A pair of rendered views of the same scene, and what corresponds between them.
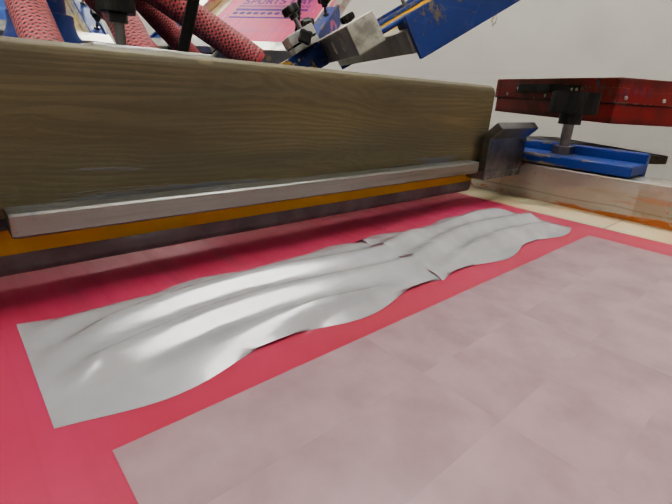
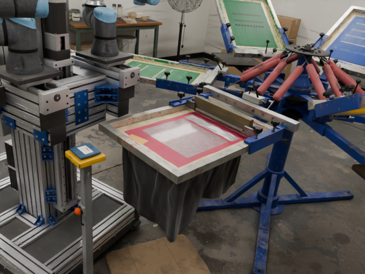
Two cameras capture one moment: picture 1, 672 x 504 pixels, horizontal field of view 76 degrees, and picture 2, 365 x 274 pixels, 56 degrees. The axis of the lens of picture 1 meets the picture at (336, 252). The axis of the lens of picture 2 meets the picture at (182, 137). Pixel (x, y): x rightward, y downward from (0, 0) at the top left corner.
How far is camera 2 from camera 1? 1.88 m
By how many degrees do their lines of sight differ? 77
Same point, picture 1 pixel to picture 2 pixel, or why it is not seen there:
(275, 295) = (197, 120)
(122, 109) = (203, 104)
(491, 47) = not seen: outside the picture
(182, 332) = (192, 117)
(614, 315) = (202, 134)
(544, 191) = not seen: hidden behind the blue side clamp
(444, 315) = (199, 127)
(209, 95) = (209, 105)
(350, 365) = (190, 123)
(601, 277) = (211, 136)
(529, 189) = not seen: hidden behind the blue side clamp
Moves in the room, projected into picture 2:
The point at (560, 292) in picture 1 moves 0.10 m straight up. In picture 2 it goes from (206, 133) to (208, 116)
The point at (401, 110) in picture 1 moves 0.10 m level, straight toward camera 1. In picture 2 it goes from (230, 115) to (212, 113)
